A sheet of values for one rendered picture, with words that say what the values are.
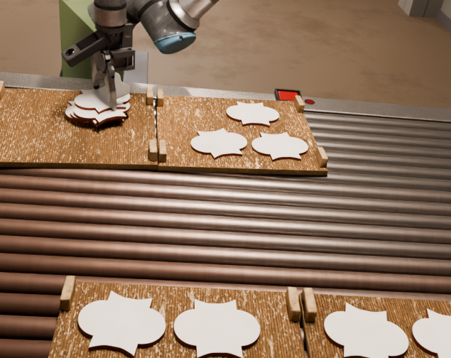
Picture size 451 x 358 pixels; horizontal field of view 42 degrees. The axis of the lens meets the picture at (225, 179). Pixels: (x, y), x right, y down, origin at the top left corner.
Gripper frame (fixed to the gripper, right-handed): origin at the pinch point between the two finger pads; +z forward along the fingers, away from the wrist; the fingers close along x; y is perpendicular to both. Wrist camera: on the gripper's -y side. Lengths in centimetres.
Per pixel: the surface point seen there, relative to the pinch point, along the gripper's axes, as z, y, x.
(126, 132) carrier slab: 4.0, 1.6, -11.4
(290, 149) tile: 3.2, 35.0, -34.9
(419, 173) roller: 6, 63, -54
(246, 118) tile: 3.2, 33.2, -17.6
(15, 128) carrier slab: 4.0, -22.5, -0.1
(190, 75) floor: 97, 134, 177
